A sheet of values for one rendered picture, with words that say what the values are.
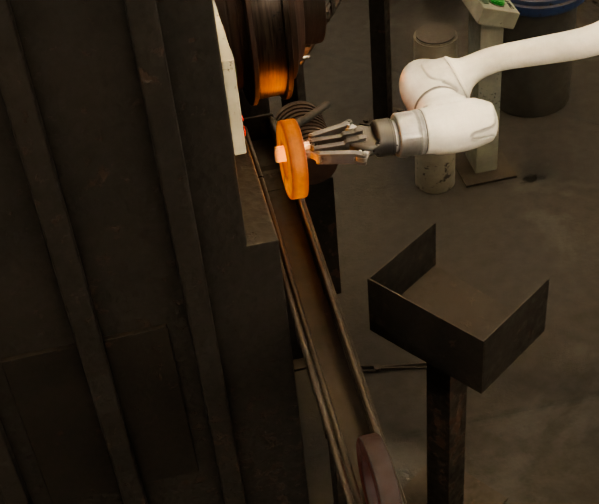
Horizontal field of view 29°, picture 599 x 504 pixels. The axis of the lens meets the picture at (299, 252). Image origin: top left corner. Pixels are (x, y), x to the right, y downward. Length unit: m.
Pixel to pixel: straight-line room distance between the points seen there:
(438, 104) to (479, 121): 0.09
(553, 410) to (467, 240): 0.66
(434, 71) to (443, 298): 0.47
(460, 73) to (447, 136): 0.19
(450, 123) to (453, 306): 0.36
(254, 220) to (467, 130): 0.48
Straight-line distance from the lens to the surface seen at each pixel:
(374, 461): 1.78
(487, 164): 3.51
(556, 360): 2.97
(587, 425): 2.84
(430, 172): 3.40
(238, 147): 1.86
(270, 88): 2.16
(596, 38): 2.32
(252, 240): 1.99
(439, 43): 3.15
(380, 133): 2.23
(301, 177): 2.17
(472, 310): 2.23
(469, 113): 2.26
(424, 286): 2.27
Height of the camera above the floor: 2.17
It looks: 41 degrees down
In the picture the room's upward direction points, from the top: 6 degrees counter-clockwise
